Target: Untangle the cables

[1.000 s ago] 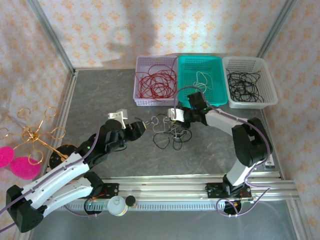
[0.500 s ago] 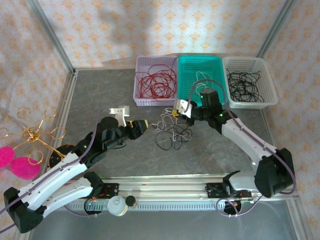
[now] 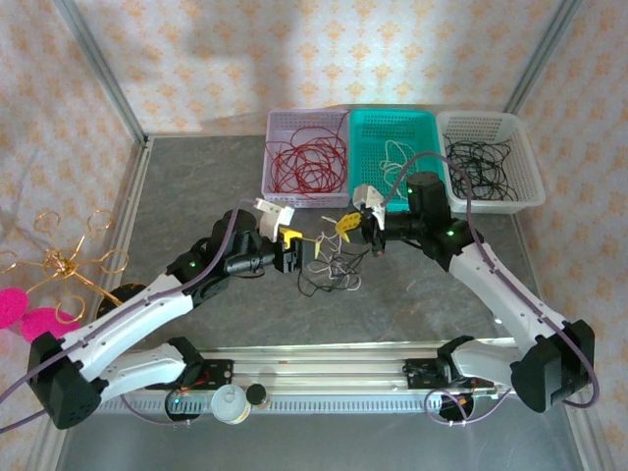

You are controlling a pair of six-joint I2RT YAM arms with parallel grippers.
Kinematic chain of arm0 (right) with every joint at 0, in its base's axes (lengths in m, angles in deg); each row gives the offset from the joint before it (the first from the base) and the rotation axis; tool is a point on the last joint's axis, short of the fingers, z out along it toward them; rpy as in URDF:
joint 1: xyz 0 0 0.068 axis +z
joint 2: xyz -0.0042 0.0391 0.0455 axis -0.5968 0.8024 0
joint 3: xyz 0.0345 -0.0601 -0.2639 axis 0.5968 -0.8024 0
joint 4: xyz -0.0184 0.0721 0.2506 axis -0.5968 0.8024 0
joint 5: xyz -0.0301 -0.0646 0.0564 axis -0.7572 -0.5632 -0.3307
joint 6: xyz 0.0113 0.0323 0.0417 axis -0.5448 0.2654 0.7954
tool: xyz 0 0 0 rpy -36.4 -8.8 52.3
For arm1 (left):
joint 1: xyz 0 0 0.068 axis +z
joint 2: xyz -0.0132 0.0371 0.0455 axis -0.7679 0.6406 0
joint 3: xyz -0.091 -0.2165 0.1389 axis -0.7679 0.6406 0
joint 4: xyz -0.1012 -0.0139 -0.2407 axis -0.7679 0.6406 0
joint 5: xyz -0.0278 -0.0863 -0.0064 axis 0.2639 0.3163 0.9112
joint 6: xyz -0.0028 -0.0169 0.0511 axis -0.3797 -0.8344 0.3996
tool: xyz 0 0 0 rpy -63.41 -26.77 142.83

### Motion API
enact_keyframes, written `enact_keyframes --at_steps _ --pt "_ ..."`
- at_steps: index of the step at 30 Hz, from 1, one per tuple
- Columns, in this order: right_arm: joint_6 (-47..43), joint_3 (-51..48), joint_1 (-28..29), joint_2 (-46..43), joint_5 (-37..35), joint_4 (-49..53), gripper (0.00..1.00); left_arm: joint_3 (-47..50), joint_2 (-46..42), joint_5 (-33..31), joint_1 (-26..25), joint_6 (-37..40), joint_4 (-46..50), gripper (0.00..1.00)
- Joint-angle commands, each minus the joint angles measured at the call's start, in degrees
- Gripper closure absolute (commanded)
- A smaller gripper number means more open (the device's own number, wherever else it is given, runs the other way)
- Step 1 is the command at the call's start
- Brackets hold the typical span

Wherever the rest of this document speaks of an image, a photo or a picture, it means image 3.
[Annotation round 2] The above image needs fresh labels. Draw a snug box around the thin white cable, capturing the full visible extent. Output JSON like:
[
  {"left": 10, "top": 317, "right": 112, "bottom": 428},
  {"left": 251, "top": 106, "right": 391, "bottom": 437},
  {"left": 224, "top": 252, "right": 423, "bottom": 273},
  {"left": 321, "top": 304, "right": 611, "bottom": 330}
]
[
  {"left": 381, "top": 139, "right": 418, "bottom": 195},
  {"left": 297, "top": 215, "right": 362, "bottom": 276},
  {"left": 308, "top": 235, "right": 365, "bottom": 294}
]

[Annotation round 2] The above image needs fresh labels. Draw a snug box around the lavender plastic basket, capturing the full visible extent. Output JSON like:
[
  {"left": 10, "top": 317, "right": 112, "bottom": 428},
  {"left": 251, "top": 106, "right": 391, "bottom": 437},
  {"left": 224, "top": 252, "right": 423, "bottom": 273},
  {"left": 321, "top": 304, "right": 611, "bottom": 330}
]
[{"left": 261, "top": 108, "right": 352, "bottom": 211}]

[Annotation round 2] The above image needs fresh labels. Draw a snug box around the teal plastic basket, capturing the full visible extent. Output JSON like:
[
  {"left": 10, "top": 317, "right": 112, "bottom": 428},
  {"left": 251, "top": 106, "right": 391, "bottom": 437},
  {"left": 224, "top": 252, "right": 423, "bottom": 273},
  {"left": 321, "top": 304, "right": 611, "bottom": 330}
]
[{"left": 346, "top": 107, "right": 448, "bottom": 215}]

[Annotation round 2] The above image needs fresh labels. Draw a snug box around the white plastic basket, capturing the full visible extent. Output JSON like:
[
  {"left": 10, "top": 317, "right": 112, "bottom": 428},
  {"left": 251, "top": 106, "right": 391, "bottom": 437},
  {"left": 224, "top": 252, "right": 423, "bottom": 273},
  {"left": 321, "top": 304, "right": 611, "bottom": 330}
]
[{"left": 435, "top": 110, "right": 548, "bottom": 215}]

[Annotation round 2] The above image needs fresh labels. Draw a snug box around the white round cap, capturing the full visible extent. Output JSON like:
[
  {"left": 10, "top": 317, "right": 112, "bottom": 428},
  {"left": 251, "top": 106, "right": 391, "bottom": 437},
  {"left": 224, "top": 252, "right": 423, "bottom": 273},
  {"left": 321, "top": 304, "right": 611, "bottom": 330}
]
[{"left": 211, "top": 384, "right": 251, "bottom": 426}]

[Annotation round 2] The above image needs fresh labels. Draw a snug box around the pink fluffy ball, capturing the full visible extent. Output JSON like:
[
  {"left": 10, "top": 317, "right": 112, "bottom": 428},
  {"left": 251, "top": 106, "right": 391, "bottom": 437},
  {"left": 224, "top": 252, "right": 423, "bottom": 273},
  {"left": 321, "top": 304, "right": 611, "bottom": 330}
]
[
  {"left": 0, "top": 288, "right": 28, "bottom": 331},
  {"left": 19, "top": 307, "right": 79, "bottom": 344}
]

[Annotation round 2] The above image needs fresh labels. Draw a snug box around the black cable pile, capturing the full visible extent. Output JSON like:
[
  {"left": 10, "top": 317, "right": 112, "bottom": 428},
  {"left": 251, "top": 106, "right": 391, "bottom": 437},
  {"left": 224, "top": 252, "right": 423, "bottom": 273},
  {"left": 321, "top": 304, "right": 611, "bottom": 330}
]
[{"left": 444, "top": 136, "right": 519, "bottom": 202}]

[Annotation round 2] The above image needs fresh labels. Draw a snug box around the red cable pile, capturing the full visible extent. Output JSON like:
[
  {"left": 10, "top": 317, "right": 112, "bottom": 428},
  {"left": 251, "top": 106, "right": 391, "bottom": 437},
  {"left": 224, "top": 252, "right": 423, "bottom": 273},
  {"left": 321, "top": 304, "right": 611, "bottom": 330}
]
[{"left": 264, "top": 122, "right": 349, "bottom": 200}]

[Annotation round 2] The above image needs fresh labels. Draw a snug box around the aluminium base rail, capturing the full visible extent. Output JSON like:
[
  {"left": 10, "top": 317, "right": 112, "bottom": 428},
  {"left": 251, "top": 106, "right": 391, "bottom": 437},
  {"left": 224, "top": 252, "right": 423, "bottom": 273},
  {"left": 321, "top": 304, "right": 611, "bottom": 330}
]
[{"left": 195, "top": 338, "right": 588, "bottom": 393}]

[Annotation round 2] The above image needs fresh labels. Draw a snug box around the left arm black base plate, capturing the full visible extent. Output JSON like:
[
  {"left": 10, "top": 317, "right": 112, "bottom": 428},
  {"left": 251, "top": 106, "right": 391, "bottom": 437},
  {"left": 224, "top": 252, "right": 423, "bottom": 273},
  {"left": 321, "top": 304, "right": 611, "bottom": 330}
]
[{"left": 169, "top": 357, "right": 236, "bottom": 393}]

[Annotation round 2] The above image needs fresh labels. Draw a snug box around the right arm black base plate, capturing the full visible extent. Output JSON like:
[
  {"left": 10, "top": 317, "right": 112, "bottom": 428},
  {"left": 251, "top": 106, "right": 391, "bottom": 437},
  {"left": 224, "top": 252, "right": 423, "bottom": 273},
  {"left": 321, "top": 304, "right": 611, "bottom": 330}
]
[{"left": 404, "top": 357, "right": 497, "bottom": 396}]

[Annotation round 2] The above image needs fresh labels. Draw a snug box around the grey slotted cable duct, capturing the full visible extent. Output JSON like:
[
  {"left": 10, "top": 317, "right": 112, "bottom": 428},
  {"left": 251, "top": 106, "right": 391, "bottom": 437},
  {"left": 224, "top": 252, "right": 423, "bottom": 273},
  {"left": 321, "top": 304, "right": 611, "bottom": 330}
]
[{"left": 97, "top": 394, "right": 497, "bottom": 414}]

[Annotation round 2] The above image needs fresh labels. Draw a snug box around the gold wire stand black base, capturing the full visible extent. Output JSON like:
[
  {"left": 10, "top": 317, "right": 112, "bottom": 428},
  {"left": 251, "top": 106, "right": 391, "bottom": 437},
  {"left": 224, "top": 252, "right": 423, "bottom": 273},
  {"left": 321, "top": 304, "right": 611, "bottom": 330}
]
[{"left": 0, "top": 208, "right": 131, "bottom": 325}]

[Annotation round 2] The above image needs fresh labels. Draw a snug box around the aluminium frame post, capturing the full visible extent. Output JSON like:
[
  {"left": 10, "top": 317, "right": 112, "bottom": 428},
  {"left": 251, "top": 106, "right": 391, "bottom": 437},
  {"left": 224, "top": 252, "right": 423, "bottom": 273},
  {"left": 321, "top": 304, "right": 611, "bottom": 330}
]
[
  {"left": 504, "top": 0, "right": 585, "bottom": 117},
  {"left": 51, "top": 0, "right": 151, "bottom": 148}
]

